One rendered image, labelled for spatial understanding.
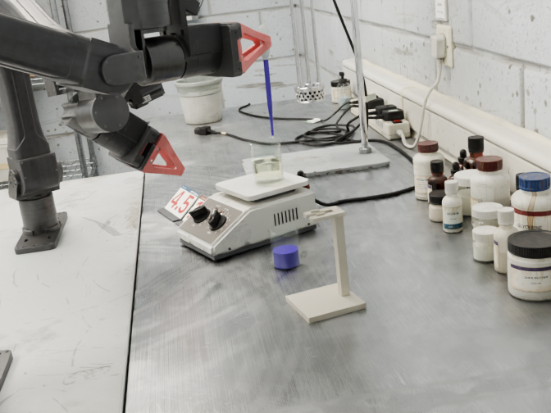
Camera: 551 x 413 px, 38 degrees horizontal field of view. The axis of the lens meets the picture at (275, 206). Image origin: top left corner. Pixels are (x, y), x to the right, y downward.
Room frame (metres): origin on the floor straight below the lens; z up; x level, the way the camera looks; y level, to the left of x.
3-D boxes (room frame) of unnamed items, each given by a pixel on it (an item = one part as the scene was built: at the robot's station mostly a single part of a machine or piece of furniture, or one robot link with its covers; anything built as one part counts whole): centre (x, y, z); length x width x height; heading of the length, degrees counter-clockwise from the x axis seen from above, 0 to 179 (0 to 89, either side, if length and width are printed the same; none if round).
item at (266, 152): (1.26, 0.01, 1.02); 0.06 x 0.05 x 0.08; 160
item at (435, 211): (1.23, -0.27, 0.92); 0.04 x 0.04 x 0.04
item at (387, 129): (2.02, -0.29, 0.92); 0.40 x 0.06 x 0.04; 6
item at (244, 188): (1.27, 0.02, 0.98); 0.12 x 0.12 x 0.01; 30
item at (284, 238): (1.10, -0.01, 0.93); 0.04 x 0.04 x 0.06
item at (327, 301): (0.95, -0.05, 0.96); 0.08 x 0.08 x 0.13; 19
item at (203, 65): (1.03, 0.08, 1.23); 0.10 x 0.07 x 0.07; 38
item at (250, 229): (1.26, 0.04, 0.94); 0.22 x 0.13 x 0.08; 120
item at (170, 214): (1.43, 0.18, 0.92); 0.09 x 0.06 x 0.04; 25
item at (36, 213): (1.40, 0.43, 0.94); 0.20 x 0.07 x 0.08; 6
